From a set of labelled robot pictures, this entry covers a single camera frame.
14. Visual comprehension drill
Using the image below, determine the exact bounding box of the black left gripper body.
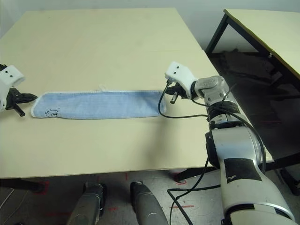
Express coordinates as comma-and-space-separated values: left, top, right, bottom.
6, 88, 26, 118

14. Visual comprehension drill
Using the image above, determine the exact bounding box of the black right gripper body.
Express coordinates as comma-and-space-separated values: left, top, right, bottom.
170, 82, 194, 105

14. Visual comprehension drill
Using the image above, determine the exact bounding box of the blue towel white trim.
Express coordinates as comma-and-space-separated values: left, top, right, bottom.
30, 84, 167, 120

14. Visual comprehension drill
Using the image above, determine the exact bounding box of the black table base bar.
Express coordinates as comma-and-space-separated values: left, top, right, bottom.
0, 178, 44, 194
263, 150, 300, 171
173, 167, 220, 185

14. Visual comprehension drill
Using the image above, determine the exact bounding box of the red floor tape corner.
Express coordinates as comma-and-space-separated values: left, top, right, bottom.
31, 180, 49, 194
174, 173, 188, 185

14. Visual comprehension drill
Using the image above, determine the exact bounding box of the grey robot right leg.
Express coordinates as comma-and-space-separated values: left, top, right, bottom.
130, 181, 168, 225

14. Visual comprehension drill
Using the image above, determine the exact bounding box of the grey robot leg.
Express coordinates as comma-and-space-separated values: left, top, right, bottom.
130, 181, 168, 225
67, 183, 106, 225

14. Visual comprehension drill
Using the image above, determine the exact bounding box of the grey robot left leg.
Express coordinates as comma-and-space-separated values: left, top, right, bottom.
67, 183, 106, 225

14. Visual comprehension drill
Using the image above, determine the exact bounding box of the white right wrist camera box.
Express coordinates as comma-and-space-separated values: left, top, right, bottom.
165, 61, 197, 98

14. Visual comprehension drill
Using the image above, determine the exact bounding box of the beige side table black frame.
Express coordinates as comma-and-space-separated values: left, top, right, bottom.
205, 8, 300, 94

